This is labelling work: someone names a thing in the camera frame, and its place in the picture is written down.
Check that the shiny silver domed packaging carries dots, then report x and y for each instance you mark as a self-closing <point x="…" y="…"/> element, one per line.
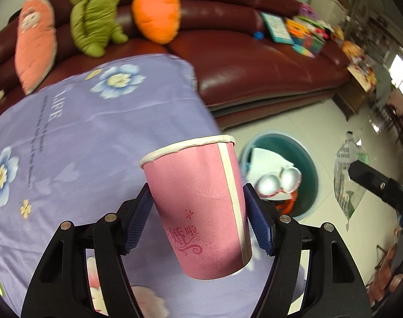
<point x="271" y="184"/>

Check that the dark wooden chair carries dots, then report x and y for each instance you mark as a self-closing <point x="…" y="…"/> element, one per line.
<point x="398" y="122"/>

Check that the glass display cabinet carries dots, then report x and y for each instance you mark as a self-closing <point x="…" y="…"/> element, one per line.
<point x="364" y="13"/>

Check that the dark red leather sofa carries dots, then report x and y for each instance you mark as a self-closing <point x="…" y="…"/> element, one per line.
<point x="254" y="73"/>

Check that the green plush turtle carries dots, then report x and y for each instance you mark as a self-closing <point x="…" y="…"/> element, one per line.
<point x="92" y="23"/>

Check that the orange carrot plush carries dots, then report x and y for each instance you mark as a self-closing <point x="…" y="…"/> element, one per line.
<point x="158" y="13"/>

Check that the orange stuffed toy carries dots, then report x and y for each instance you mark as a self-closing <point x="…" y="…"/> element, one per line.
<point x="352" y="48"/>

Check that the teal picture book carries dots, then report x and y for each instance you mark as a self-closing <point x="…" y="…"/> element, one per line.
<point x="277" y="28"/>

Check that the rainbow fidget mat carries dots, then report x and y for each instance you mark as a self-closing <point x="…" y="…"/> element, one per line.
<point x="304" y="52"/>

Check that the pink paper cup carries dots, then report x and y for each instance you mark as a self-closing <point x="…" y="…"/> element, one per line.
<point x="195" y="205"/>

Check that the clear printed plastic bag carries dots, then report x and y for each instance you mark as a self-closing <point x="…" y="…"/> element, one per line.
<point x="344" y="185"/>

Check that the small blue ball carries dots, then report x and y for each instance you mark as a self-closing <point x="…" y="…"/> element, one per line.
<point x="258" y="34"/>

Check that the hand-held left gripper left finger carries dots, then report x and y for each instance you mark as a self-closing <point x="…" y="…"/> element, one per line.
<point x="138" y="222"/>

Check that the orange snack packet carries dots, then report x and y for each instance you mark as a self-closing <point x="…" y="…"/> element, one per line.
<point x="286" y="205"/>

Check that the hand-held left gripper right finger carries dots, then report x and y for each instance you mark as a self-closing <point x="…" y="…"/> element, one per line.
<point x="259" y="222"/>

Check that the wooden cabinet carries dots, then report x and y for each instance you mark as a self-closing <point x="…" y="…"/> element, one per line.
<point x="352" y="99"/>

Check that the teal waste bin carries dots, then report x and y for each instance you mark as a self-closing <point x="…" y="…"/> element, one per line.
<point x="307" y="185"/>

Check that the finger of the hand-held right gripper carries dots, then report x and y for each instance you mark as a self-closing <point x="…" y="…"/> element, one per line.
<point x="373" y="182"/>

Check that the pink plush pillow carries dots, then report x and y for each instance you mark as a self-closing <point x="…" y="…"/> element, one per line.
<point x="35" y="46"/>

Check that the purple floral tablecloth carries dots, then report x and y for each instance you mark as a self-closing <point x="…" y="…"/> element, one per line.
<point x="88" y="139"/>

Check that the pink plastic toy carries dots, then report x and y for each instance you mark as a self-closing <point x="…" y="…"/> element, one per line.
<point x="309" y="11"/>

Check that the orange plastic toy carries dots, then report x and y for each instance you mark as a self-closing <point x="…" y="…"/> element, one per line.
<point x="297" y="29"/>

